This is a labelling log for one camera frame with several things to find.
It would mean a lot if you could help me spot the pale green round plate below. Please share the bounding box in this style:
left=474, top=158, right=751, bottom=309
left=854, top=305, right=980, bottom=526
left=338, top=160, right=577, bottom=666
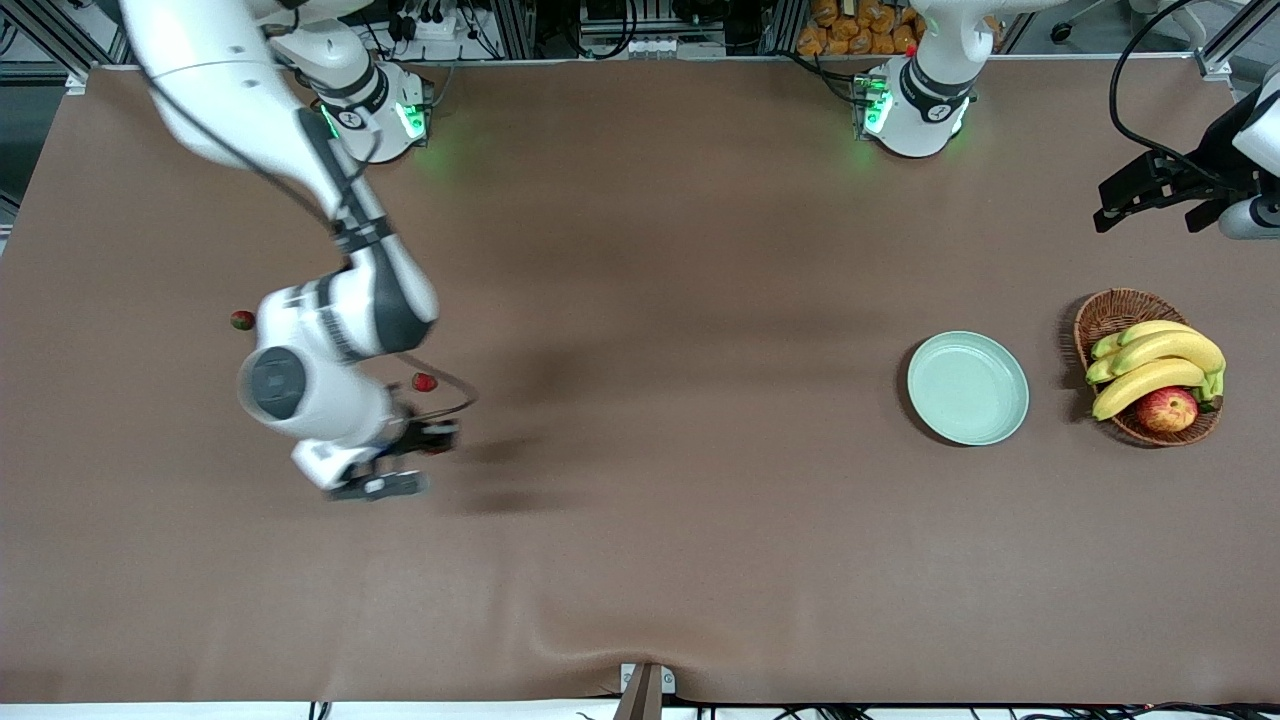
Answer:
left=906, top=330, right=1030, bottom=447

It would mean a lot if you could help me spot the brown wicker basket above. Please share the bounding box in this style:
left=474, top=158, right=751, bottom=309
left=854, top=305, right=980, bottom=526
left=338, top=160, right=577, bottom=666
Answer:
left=1073, top=288, right=1223, bottom=448

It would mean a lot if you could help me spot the yellow banana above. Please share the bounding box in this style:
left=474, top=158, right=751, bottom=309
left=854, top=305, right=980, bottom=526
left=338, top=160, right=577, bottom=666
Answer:
left=1118, top=320, right=1196, bottom=347
left=1112, top=330, right=1227, bottom=377
left=1091, top=358, right=1207, bottom=422

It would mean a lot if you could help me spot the red yellow apple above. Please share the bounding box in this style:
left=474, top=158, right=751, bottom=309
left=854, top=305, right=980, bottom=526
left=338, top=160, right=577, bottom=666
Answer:
left=1135, top=386, right=1199, bottom=434

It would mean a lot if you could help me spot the large table cover sheet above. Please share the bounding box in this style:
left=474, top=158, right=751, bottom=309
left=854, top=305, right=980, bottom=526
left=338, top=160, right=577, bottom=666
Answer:
left=0, top=55, right=1280, bottom=706

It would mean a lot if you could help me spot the bag of orange bread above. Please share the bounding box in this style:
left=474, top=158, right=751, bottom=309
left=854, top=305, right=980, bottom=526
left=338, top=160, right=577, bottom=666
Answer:
left=795, top=0, right=926, bottom=58

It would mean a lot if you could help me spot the white power strip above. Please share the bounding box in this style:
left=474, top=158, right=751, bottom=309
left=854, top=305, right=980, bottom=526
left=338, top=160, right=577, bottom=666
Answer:
left=395, top=8, right=463, bottom=43

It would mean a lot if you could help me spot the white connector block row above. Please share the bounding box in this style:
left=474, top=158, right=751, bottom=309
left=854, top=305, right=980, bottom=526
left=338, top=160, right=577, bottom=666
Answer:
left=578, top=35, right=728, bottom=59

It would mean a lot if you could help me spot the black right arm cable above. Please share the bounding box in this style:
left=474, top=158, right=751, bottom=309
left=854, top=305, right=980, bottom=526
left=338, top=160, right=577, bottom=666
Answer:
left=140, top=60, right=480, bottom=421

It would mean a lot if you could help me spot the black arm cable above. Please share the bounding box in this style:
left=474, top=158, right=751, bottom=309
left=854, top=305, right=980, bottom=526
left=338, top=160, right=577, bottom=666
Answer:
left=1110, top=0, right=1241, bottom=191
left=140, top=60, right=480, bottom=421

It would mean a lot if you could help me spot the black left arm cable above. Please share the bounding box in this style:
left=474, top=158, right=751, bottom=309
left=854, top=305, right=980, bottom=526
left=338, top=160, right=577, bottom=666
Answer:
left=1110, top=0, right=1241, bottom=191

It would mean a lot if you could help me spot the aluminium frame strut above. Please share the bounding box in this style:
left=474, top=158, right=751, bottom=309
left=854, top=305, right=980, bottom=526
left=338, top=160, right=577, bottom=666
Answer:
left=0, top=0, right=126, bottom=96
left=1195, top=0, right=1280, bottom=81

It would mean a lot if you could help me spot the metal table clamp bracket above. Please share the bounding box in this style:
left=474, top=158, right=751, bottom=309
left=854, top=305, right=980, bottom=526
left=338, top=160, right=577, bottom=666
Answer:
left=617, top=662, right=678, bottom=720

